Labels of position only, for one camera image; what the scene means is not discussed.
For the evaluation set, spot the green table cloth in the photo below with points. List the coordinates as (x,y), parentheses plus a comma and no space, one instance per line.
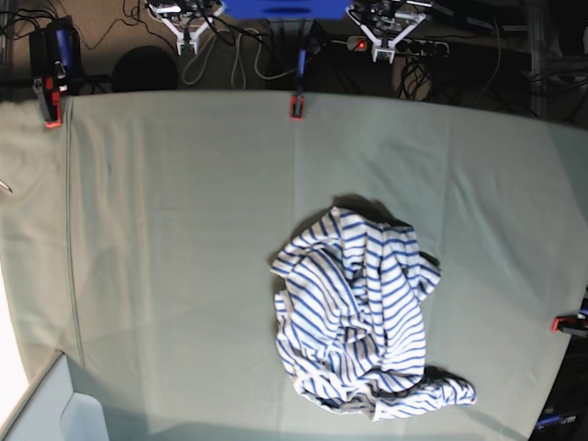
(137,239)

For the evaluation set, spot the black round stool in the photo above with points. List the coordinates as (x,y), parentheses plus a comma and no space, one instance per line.
(146,68)

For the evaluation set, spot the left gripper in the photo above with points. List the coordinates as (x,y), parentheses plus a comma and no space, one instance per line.
(385,23)

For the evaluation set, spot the white power strip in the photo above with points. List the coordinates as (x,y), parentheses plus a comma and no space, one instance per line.
(407,47)

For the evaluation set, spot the red black left clamp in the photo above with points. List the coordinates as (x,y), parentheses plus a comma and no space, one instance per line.
(49,98)

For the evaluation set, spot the red black clamp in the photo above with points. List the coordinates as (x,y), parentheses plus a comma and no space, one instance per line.
(296,107)
(573,325)
(49,98)

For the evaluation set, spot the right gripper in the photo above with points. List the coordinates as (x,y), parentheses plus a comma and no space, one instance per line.
(188,20)

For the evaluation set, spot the blue white striped t-shirt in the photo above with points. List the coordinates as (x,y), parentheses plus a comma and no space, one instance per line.
(350,328)

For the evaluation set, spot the white plastic bin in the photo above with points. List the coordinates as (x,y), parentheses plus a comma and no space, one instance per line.
(51,409)

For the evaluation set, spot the red black centre clamp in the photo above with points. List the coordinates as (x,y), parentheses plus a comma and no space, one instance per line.
(296,107)

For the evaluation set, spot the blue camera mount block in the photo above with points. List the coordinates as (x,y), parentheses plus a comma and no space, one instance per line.
(296,9)

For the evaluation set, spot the red black right clamp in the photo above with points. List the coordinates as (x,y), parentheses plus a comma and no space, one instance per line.
(573,325)

